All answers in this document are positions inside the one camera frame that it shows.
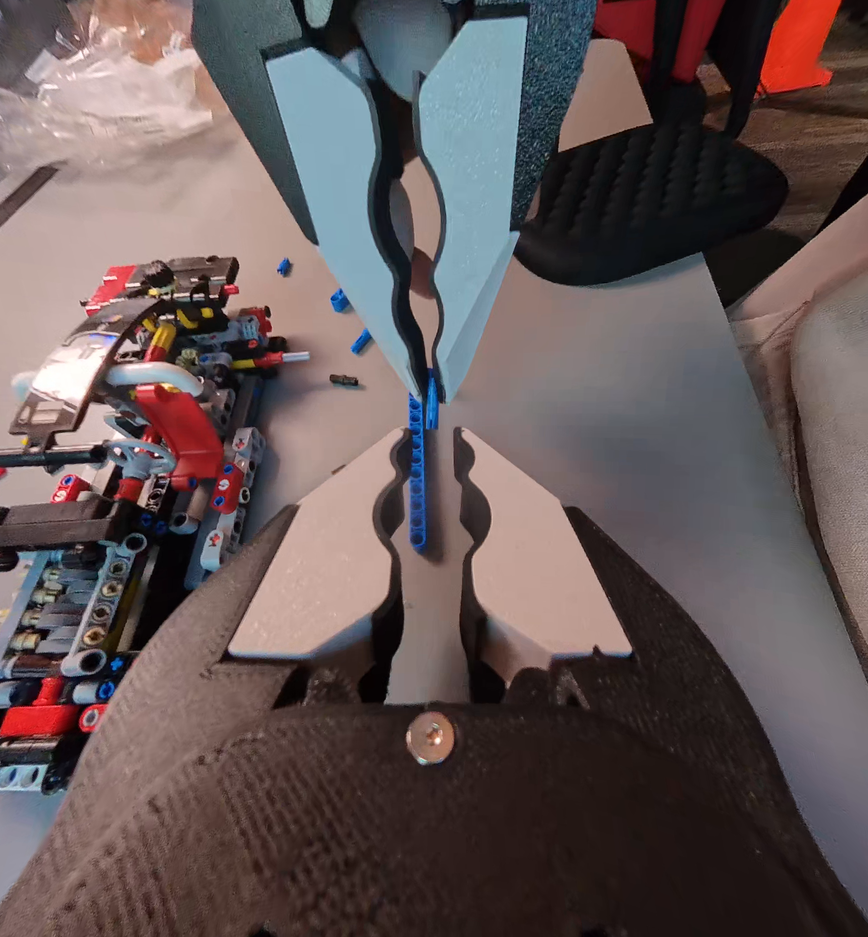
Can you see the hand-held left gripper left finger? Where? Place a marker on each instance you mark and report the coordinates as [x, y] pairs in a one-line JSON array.
[[317, 585]]

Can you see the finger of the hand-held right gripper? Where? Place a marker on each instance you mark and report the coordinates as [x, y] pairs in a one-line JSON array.
[[324, 161], [478, 161]]

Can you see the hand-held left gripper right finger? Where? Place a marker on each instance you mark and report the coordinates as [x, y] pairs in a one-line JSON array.
[[544, 585]]

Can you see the long blue lego beam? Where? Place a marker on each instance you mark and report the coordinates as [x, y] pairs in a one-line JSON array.
[[418, 498]]

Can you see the blue lego connector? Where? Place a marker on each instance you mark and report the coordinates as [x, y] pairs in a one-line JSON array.
[[339, 299]]

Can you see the partly built lego car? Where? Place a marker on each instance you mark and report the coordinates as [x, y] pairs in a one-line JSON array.
[[178, 432]]

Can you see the black lego pin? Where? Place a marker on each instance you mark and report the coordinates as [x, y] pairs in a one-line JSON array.
[[344, 379]]

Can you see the person's right hand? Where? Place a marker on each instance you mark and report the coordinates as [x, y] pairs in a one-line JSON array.
[[425, 272]]

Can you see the clear plastic bags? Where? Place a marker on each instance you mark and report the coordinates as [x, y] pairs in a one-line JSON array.
[[97, 102]]

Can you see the black office chair seat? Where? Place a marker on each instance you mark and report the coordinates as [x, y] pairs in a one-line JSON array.
[[646, 197]]

